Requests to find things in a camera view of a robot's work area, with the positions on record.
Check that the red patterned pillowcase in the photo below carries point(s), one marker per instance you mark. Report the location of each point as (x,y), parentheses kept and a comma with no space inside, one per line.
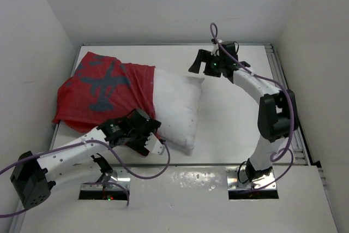
(102,88)

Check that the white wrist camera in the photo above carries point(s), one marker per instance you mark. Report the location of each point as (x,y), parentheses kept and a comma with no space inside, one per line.
(153,145)
(215,50)

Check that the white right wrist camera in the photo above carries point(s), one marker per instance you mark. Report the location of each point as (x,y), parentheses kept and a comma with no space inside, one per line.
(215,50)

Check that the white front cover board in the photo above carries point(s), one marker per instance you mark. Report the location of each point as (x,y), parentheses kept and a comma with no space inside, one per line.
(188,199)

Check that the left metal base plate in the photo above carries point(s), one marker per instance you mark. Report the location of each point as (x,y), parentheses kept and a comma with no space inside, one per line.
(114,179)

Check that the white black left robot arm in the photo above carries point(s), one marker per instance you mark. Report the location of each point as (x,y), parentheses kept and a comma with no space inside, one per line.
(35,176)

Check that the white pillow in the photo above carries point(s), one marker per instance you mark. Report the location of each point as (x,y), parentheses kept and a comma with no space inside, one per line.
(176,100)

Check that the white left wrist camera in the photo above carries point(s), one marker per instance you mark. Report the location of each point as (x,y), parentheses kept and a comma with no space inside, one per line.
(153,145)

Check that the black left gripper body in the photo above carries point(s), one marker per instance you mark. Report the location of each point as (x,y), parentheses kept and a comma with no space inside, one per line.
(138,137)

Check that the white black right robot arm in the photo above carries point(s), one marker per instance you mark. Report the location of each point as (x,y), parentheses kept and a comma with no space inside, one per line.
(277,112)

